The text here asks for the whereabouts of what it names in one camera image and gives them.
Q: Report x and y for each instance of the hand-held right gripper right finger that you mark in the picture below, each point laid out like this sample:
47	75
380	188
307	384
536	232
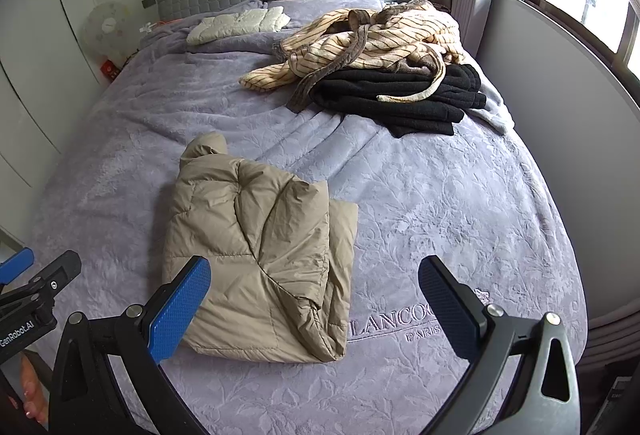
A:
447	305

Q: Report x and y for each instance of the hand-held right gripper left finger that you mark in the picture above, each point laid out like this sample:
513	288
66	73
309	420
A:
180	310

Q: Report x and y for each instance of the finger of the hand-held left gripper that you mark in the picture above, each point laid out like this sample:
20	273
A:
57	272
17	262

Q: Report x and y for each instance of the beige puffer jacket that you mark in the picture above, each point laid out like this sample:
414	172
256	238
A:
260	240

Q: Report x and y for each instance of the lilac embossed blanket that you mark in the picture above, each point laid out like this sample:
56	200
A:
450	215

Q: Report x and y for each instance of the grey ribbed panel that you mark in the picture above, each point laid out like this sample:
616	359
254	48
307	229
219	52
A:
610	337

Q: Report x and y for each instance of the white wardrobe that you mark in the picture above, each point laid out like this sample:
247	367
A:
40	65

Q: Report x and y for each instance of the dark box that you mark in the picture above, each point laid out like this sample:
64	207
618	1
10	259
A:
620	405

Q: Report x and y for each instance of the light grey cloth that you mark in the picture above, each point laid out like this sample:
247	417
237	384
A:
495	110

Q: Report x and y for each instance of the black folded garment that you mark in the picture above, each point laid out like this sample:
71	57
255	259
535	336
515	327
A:
400	102

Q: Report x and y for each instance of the small red box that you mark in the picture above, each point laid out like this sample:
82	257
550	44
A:
111	70

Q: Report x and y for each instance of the white standing fan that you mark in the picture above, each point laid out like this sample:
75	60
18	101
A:
107	27

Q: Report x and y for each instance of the cream striped robe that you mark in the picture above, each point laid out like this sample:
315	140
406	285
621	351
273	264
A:
380	40

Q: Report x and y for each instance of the white folded puffer garment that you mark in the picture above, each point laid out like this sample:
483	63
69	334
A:
235	22

